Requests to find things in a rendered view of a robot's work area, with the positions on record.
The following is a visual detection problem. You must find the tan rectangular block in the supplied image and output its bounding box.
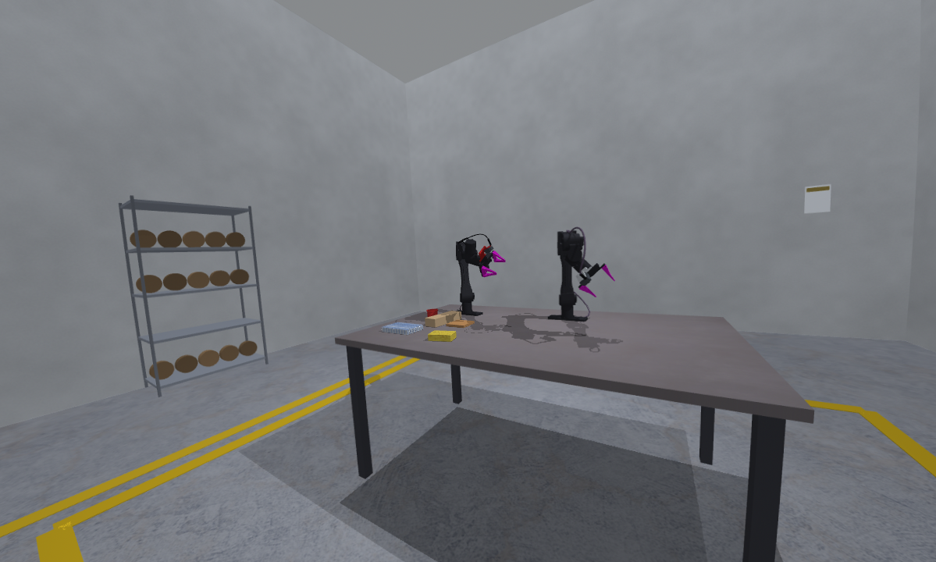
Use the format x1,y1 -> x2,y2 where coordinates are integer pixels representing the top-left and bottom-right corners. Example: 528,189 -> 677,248
425,311 -> 461,328

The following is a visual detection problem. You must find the yellow sponge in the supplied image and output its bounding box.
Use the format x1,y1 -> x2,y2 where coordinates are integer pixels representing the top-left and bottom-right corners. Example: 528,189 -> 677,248
428,330 -> 457,342

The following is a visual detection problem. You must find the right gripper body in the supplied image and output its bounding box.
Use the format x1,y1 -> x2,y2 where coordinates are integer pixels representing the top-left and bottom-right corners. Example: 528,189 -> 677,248
472,246 -> 493,274

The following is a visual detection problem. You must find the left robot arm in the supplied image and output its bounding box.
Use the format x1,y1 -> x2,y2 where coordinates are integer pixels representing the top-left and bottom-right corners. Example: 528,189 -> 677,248
548,231 -> 591,322

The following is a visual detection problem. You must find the blue checked towel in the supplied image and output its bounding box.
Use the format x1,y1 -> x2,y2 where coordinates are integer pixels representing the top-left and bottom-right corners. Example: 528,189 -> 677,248
382,322 -> 423,335

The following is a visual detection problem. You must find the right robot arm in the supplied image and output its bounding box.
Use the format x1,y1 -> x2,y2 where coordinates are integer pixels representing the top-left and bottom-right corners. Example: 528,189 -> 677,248
456,239 -> 482,316

